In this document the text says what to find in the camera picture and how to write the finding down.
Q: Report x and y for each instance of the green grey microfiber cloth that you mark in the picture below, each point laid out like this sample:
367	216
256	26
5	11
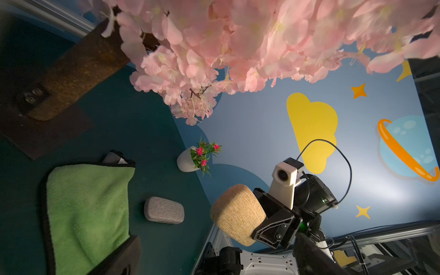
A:
85	213

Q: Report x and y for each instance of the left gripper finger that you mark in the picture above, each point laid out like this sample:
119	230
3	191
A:
124	260

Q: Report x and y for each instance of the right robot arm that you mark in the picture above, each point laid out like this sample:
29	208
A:
250	216

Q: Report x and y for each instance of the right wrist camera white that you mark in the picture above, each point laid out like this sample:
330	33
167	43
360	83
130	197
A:
286	176

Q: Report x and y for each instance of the back aluminium frame bar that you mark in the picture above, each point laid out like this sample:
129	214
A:
54	14

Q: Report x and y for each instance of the brown tree base plate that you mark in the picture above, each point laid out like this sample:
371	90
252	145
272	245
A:
20	93

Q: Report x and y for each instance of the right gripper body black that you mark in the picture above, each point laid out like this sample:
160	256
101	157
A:
311	198

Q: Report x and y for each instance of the tan eyeglass case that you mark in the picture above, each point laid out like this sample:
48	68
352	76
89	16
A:
237	212

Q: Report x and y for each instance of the small pink flower pot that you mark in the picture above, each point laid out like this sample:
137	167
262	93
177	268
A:
196	158

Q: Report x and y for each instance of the pink cherry blossom tree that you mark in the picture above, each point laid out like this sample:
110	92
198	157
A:
189	52

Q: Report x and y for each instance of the grey eyeglass case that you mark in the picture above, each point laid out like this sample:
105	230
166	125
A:
161	210

